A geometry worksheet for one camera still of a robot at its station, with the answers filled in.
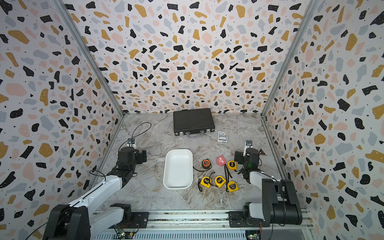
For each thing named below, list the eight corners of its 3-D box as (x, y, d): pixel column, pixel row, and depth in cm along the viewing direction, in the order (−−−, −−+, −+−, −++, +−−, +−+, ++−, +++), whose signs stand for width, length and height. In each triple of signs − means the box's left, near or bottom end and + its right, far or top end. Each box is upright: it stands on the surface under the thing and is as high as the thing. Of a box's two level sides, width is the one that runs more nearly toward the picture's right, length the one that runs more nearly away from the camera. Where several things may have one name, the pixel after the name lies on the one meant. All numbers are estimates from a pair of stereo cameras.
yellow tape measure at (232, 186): (229, 192, 85) (230, 191, 83) (226, 184, 88) (226, 182, 86) (238, 190, 86) (239, 188, 83) (234, 181, 89) (235, 179, 87)
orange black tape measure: (203, 170, 93) (203, 167, 91) (201, 163, 96) (201, 160, 93) (211, 167, 95) (212, 164, 92) (209, 161, 98) (209, 158, 95)
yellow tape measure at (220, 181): (219, 188, 86) (220, 186, 84) (213, 180, 88) (213, 179, 87) (226, 181, 88) (226, 180, 86) (219, 175, 91) (219, 173, 89)
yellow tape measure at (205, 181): (199, 184, 87) (199, 183, 85) (203, 176, 90) (203, 175, 88) (209, 188, 86) (209, 187, 84) (212, 180, 89) (212, 178, 87)
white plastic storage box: (162, 191, 85) (159, 187, 80) (168, 154, 101) (166, 149, 95) (192, 191, 85) (191, 187, 80) (193, 154, 101) (193, 149, 96)
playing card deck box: (217, 142, 107) (217, 140, 106) (218, 132, 113) (218, 130, 111) (226, 142, 107) (227, 141, 105) (226, 133, 113) (227, 131, 111)
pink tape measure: (219, 167, 95) (220, 165, 93) (215, 159, 98) (215, 157, 96) (226, 163, 96) (227, 161, 94) (222, 156, 100) (222, 154, 98)
